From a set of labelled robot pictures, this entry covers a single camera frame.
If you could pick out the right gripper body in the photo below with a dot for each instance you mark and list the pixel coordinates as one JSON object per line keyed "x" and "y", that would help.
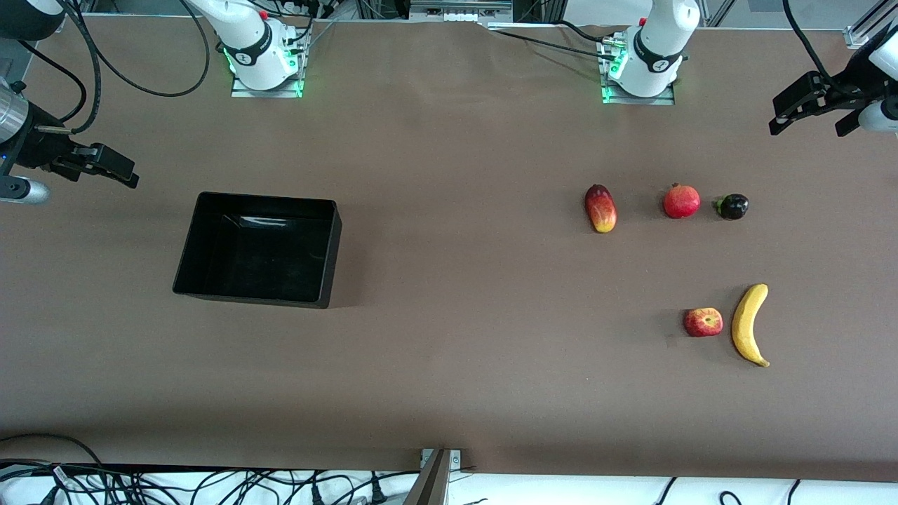
{"x": 38, "y": 148}

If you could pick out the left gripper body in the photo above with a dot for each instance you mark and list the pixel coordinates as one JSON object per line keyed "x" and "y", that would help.
{"x": 844, "y": 90}

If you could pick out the black plastic box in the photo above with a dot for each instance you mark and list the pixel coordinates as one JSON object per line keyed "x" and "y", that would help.
{"x": 256, "y": 287}

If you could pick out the yellow banana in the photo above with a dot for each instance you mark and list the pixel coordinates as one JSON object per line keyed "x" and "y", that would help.
{"x": 745, "y": 326}

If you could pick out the red apple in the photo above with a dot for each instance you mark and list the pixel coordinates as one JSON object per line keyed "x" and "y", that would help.
{"x": 703, "y": 322}

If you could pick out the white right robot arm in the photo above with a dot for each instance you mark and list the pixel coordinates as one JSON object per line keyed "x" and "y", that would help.
{"x": 252, "y": 42}

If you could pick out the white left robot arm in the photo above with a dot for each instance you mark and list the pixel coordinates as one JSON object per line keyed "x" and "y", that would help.
{"x": 656, "y": 49}

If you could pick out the dark purple eggplant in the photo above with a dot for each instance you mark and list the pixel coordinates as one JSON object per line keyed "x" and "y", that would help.
{"x": 733, "y": 207}

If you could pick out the red pomegranate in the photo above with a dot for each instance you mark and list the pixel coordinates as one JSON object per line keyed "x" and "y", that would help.
{"x": 681, "y": 202}

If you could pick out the red yellow mango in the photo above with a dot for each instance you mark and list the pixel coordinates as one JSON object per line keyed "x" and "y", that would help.
{"x": 601, "y": 209}

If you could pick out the brown table cover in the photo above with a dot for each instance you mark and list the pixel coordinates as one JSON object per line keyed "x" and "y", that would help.
{"x": 421, "y": 386}

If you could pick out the aluminium frame profile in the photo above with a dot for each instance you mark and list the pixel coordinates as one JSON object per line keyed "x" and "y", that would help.
{"x": 866, "y": 28}

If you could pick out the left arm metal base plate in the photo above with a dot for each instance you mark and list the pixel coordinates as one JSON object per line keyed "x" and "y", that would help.
{"x": 666, "y": 98}

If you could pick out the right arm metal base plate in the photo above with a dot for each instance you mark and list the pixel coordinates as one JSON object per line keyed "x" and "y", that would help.
{"x": 242, "y": 91}

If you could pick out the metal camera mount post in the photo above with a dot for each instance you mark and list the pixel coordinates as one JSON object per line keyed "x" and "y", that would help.
{"x": 431, "y": 480}

